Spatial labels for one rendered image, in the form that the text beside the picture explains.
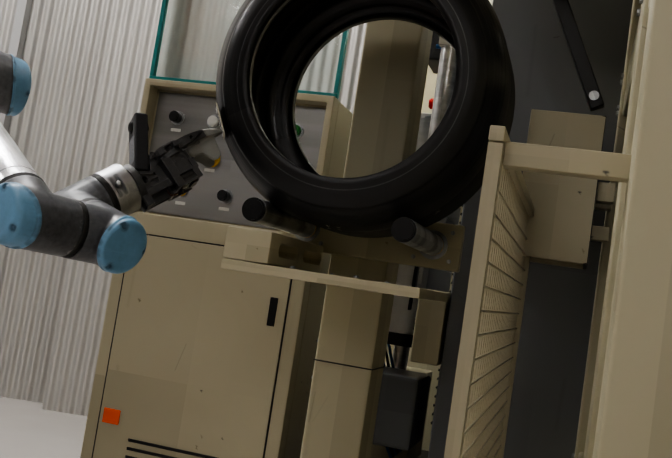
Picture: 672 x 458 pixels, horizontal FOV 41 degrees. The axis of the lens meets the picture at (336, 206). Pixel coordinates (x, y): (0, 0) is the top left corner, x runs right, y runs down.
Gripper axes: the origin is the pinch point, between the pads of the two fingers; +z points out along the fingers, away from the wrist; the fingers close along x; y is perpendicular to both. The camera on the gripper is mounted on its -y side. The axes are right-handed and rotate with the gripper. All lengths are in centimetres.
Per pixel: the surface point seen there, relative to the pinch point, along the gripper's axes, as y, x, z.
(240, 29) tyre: -13.3, 7.5, 12.5
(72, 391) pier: 10, -289, 22
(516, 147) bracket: 34, 68, -6
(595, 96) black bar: 34, 23, 64
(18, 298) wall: -43, -304, 27
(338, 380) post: 54, -30, 8
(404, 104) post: 11.9, -6.0, 46.7
